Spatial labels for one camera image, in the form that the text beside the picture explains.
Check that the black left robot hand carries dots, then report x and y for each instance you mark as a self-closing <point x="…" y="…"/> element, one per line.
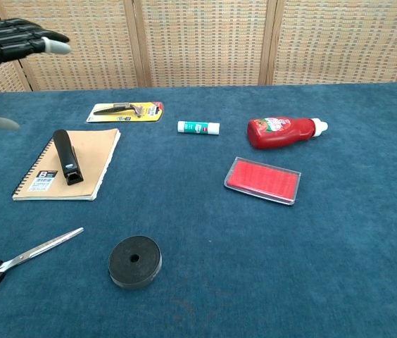
<point x="12" y="38"/>

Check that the black stapler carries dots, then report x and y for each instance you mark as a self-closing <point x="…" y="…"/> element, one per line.
<point x="67" y="156"/>

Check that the packaged utility knife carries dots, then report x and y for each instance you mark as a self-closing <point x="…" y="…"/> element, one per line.
<point x="128" y="112"/>

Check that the brown spiral notebook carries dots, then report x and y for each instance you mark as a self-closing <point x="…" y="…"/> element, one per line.
<point x="89" y="158"/>

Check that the woven rattan folding screen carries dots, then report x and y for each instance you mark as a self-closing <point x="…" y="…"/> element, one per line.
<point x="202" y="38"/>

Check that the white green glue stick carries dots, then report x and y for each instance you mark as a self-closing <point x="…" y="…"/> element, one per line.
<point x="198" y="127"/>

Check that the black tape roll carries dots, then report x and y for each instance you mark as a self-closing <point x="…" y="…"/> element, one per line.
<point x="135" y="262"/>

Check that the blue table cloth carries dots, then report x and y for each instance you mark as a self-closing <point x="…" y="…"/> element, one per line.
<point x="219" y="229"/>

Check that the red ketchup bottle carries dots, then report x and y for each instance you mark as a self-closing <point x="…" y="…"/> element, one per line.
<point x="279" y="132"/>

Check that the red ink pad clear case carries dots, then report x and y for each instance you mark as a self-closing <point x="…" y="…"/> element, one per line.
<point x="263" y="180"/>

